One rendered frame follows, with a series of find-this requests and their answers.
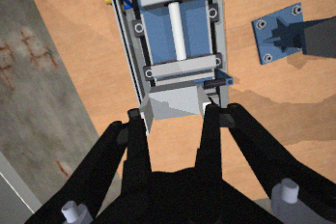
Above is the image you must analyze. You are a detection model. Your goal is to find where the grey metal block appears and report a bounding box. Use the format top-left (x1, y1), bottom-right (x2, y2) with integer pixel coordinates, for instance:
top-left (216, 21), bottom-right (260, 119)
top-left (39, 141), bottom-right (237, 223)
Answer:
top-left (149, 80), bottom-right (200, 121)

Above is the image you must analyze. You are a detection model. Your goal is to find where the grey flat bar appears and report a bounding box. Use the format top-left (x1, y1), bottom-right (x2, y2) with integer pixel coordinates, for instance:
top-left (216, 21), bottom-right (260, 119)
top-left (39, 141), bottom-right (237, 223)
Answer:
top-left (156, 70), bottom-right (214, 86)
top-left (203, 87), bottom-right (215, 94)

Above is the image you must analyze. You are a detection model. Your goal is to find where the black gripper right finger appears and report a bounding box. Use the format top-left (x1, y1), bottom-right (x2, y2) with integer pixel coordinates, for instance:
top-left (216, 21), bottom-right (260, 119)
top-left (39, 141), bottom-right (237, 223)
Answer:
top-left (186, 84), bottom-right (336, 224)

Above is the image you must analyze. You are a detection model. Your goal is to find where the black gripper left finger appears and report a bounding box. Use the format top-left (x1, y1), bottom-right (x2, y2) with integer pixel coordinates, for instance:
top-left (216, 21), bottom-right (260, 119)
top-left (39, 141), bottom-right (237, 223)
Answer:
top-left (24, 93), bottom-right (154, 224)

